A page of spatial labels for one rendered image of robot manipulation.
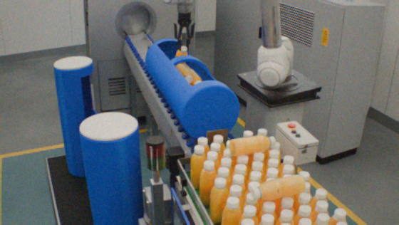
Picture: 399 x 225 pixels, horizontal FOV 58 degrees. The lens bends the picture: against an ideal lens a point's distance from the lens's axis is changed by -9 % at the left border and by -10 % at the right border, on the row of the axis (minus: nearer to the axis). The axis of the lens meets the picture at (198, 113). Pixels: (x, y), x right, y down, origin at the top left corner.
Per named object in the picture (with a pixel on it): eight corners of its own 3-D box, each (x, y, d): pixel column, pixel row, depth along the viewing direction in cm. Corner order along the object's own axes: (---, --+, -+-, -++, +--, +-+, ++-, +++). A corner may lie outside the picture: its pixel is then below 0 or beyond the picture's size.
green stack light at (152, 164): (162, 159, 132) (162, 147, 130) (167, 169, 127) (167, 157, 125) (144, 162, 130) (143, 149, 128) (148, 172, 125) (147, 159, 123)
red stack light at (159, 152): (162, 147, 130) (162, 136, 128) (167, 157, 125) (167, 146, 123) (143, 149, 128) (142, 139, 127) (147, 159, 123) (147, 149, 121)
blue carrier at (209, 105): (188, 75, 266) (185, 35, 253) (240, 134, 191) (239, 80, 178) (147, 82, 259) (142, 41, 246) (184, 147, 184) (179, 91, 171)
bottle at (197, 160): (187, 184, 163) (187, 151, 156) (197, 178, 168) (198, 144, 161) (199, 191, 159) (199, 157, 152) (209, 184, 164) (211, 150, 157)
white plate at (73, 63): (55, 70, 251) (55, 72, 251) (95, 65, 261) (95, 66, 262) (52, 59, 274) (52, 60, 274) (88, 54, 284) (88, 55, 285)
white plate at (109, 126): (147, 117, 190) (147, 119, 190) (98, 108, 197) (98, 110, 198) (120, 143, 166) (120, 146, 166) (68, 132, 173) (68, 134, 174)
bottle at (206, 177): (203, 208, 149) (204, 172, 142) (196, 198, 155) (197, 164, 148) (219, 203, 152) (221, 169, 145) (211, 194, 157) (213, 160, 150)
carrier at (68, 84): (70, 180, 288) (106, 174, 299) (55, 72, 251) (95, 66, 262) (65, 161, 312) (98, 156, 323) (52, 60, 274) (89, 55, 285)
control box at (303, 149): (292, 139, 179) (295, 119, 175) (315, 161, 162) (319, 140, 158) (273, 143, 176) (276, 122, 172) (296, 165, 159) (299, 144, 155)
